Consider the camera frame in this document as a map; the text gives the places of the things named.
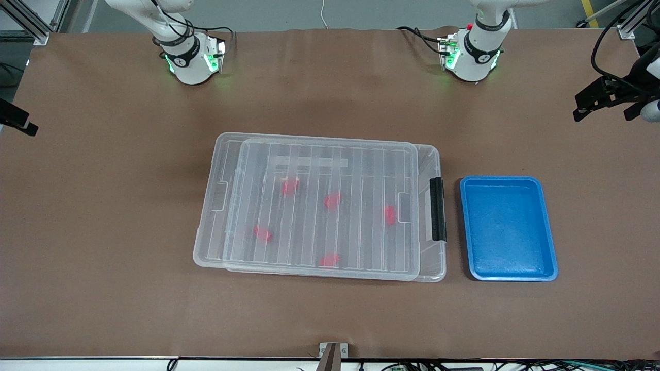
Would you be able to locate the clear plastic storage box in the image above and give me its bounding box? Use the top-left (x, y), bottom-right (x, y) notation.
top-left (225, 138), bottom-right (447, 282)

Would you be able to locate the blue plastic tray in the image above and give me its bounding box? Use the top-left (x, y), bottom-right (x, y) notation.
top-left (460, 176), bottom-right (559, 282)

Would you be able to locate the black box latch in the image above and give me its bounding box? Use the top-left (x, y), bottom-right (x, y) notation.
top-left (430, 177), bottom-right (446, 242)

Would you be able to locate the clear ribbed plastic lid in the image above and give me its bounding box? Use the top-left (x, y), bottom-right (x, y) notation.
top-left (193, 132), bottom-right (421, 281)

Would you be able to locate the aluminium frame profile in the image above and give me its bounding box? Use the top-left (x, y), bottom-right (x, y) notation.
top-left (0, 0), bottom-right (70, 46)
top-left (616, 0), bottom-right (651, 40)

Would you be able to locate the black left arm base cable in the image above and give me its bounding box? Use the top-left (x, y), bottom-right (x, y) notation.
top-left (396, 26), bottom-right (445, 55)

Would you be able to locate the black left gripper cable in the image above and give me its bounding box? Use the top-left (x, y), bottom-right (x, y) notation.
top-left (591, 0), bottom-right (660, 96)

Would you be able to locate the dark camera post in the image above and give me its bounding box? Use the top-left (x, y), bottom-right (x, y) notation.
top-left (317, 344), bottom-right (342, 371)

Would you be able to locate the brown table cover sheet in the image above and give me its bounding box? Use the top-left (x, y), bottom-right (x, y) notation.
top-left (0, 28), bottom-right (660, 360)

